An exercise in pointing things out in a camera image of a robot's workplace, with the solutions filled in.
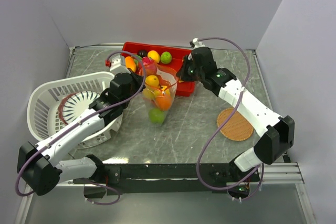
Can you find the orange tangerine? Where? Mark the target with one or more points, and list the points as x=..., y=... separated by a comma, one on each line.
x=163, y=102

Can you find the dark red plate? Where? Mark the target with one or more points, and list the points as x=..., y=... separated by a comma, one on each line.
x=60, y=109

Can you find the yellow fruit front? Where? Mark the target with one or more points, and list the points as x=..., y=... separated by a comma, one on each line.
x=148, y=94

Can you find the round woven bamboo coaster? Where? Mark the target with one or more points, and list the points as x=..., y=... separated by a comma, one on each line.
x=237, y=128

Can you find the dark purple mangosteen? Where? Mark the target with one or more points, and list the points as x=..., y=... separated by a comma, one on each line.
x=142, y=53

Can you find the green watermelon wedge back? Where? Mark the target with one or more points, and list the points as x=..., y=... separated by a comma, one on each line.
x=137, y=58

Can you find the yellow orange mango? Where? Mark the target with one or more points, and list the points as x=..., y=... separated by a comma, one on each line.
x=130, y=63

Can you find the yellow orange fruit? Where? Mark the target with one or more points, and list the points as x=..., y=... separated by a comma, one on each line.
x=152, y=80

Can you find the green lime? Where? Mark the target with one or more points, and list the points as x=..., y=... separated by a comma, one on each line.
x=156, y=116

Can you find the clear zip bag orange zipper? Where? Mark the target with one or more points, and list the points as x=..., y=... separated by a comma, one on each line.
x=167, y=77

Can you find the yellow pear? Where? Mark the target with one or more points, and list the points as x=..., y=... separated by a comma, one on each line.
x=162, y=91

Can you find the red plastic tray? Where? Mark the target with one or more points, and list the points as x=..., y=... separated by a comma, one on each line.
x=184, y=89

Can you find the yellow lemon back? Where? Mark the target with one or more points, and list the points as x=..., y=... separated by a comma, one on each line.
x=154, y=55

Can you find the white plastic basket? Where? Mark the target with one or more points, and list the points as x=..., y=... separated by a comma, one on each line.
x=42, y=115

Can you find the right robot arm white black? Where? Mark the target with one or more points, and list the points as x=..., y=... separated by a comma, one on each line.
x=276, y=132

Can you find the pink dragon fruit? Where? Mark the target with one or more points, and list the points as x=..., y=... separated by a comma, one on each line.
x=149, y=66

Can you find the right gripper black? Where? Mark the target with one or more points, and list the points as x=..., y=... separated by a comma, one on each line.
x=181, y=74

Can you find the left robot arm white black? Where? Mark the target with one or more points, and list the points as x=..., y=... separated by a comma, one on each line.
x=42, y=167

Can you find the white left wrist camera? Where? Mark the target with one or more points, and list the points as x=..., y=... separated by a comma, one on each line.
x=116, y=64

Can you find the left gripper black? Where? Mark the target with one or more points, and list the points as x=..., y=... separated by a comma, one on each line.
x=136, y=78

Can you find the green yellow guava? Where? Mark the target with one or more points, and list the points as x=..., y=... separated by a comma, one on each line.
x=166, y=58

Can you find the white blue striped plate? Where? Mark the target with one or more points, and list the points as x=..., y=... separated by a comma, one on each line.
x=77, y=103

